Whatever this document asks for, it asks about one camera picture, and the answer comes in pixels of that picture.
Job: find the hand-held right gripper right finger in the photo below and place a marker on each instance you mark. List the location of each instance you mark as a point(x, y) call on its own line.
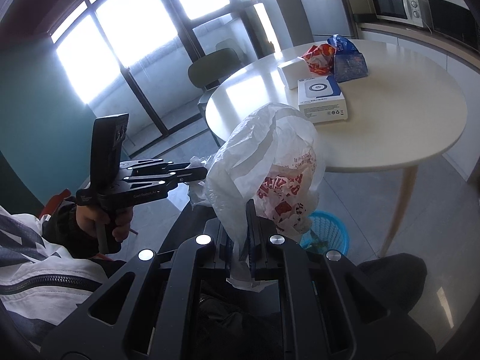
point(257, 240)

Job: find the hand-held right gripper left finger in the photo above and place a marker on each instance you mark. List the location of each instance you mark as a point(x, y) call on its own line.
point(221, 258)

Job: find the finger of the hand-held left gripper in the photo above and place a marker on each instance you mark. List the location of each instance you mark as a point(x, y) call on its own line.
point(150, 167)
point(180, 178)

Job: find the white plastic bag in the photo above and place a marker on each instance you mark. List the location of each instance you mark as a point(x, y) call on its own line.
point(240, 165)

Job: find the blue plastic mesh basket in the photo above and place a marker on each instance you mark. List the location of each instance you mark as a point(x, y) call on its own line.
point(333, 228)

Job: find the red snack bag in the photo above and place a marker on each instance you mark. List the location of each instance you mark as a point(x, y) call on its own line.
point(318, 60)

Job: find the blue snack bag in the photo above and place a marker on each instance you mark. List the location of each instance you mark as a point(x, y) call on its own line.
point(348, 65)

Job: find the person's left forearm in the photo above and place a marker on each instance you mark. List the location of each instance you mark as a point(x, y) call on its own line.
point(45, 270)

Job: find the person's left hand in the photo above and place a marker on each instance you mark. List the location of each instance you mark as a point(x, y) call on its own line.
point(86, 219)

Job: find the green chair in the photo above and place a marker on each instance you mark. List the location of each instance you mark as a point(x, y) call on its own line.
point(210, 69)

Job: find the white and blue box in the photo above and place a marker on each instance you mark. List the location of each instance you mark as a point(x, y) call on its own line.
point(322, 108)

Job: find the small white box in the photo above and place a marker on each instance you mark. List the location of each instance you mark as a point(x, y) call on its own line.
point(292, 73)

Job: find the round table with wooden legs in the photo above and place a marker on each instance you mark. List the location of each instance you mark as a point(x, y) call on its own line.
point(393, 120)

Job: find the white refrigerator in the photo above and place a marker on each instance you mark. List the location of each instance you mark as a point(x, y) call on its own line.
point(322, 3)

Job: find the white microwave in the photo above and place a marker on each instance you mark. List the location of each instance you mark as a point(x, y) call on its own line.
point(393, 5)

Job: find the black microwave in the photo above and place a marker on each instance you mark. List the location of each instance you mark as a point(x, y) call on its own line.
point(450, 22)

